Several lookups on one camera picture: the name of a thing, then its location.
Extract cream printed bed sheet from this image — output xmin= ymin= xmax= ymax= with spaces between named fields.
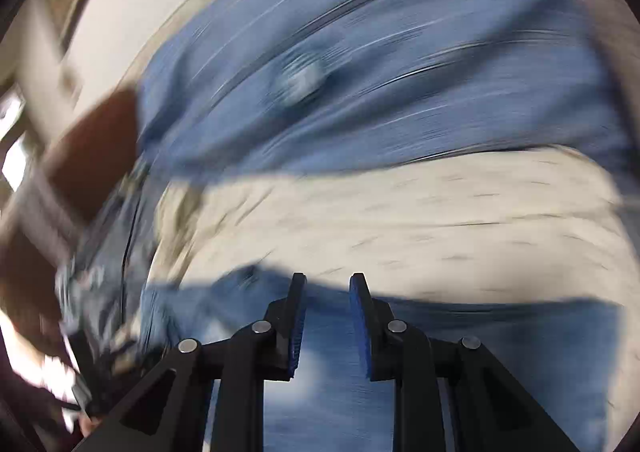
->
xmin=149 ymin=146 xmax=632 ymax=309

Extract brown wooden headboard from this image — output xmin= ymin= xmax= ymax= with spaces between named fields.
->
xmin=0 ymin=90 xmax=143 ymax=337

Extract blue denim pants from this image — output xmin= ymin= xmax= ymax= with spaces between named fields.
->
xmin=140 ymin=264 xmax=623 ymax=452

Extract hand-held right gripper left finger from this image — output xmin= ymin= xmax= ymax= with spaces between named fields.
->
xmin=72 ymin=273 xmax=307 ymax=452

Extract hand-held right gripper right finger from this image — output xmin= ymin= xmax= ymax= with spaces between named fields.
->
xmin=348 ymin=273 xmax=583 ymax=452

